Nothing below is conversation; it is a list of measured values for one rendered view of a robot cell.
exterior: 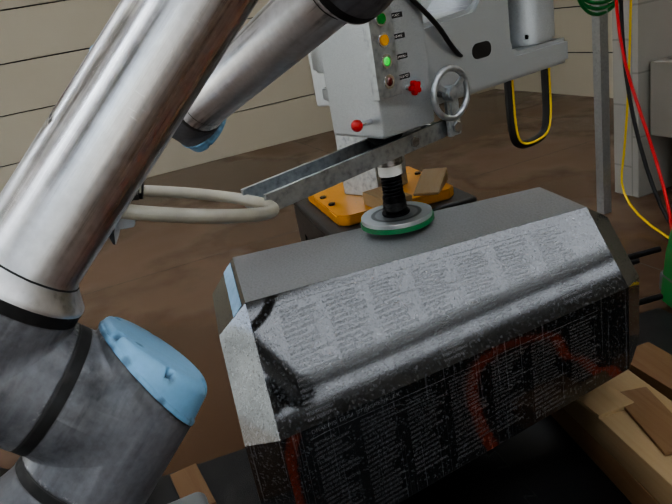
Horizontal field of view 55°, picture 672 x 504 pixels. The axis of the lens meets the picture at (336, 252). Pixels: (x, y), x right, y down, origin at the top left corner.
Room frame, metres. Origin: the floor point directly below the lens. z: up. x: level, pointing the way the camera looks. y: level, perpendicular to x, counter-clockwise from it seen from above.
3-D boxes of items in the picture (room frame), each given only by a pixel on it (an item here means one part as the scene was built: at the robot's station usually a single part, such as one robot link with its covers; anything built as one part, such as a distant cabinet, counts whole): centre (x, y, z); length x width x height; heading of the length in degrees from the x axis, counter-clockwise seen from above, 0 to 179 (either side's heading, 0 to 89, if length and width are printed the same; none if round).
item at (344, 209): (2.59, -0.21, 0.76); 0.49 x 0.49 x 0.05; 14
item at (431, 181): (2.46, -0.42, 0.80); 0.20 x 0.10 x 0.05; 157
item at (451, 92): (1.80, -0.36, 1.24); 0.15 x 0.10 x 0.15; 125
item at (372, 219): (1.83, -0.20, 0.91); 0.21 x 0.21 x 0.01
